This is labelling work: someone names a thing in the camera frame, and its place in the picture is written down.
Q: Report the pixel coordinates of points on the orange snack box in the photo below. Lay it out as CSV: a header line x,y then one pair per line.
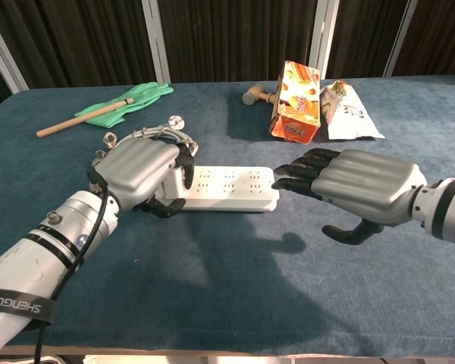
x,y
297,106

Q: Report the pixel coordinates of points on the blue table cloth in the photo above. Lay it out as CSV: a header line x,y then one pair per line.
x,y
227,284

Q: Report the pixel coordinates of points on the green rubber glove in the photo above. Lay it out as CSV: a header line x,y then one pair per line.
x,y
136,102

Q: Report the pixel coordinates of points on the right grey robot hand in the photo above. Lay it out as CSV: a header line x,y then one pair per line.
x,y
364,182

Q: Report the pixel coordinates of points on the white power strip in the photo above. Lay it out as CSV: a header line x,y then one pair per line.
x,y
231,189

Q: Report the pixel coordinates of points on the white snack bag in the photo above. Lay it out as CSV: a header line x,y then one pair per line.
x,y
345,113

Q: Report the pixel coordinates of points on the wooden stick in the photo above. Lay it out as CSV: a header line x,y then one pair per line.
x,y
83,118

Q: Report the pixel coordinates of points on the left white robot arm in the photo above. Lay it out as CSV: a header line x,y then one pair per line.
x,y
41,258

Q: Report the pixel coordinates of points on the wooden mallet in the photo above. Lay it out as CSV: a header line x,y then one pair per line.
x,y
255,96

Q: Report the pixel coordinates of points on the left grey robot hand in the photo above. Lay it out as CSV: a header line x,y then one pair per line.
x,y
136,170

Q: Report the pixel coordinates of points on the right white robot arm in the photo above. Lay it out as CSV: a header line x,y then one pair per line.
x,y
445,208

